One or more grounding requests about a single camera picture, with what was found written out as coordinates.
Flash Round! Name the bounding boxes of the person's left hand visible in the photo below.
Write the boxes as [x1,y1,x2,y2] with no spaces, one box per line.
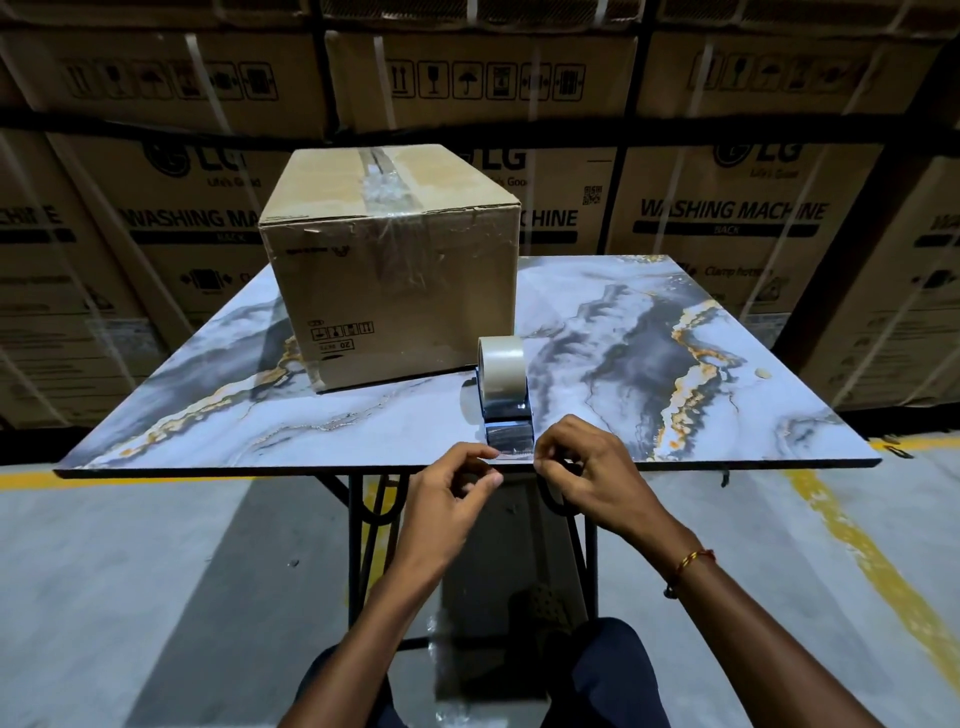
[396,441,506,573]

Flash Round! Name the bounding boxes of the person's right hand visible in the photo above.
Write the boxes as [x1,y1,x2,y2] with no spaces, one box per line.
[532,414,704,575]

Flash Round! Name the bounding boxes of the clear packing tape roll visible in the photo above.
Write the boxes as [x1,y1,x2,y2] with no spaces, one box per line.
[477,335,538,462]

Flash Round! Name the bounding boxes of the person's right forearm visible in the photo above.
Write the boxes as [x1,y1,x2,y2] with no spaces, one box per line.
[661,551,886,728]

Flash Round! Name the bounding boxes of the person's left forearm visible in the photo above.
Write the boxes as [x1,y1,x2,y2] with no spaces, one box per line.
[279,556,445,728]

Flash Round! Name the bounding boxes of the blue tape dispenser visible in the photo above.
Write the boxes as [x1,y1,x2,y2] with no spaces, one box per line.
[460,367,535,457]

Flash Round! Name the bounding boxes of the dark shoe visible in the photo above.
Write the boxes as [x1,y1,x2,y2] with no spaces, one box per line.
[508,583,580,661]

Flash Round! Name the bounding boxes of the person's right leg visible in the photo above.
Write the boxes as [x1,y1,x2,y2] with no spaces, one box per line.
[551,617,674,728]

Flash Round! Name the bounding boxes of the brown taped cardboard box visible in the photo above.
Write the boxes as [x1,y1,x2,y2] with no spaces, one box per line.
[258,144,523,394]

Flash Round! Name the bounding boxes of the stack of large printed cartons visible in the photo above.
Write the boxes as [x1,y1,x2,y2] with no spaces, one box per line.
[0,0,960,432]

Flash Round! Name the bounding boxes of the black metal storage rack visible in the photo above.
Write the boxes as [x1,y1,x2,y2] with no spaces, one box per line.
[0,0,960,376]

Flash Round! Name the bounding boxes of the red gold thread bracelet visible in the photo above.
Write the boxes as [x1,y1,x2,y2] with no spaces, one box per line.
[663,549,717,600]

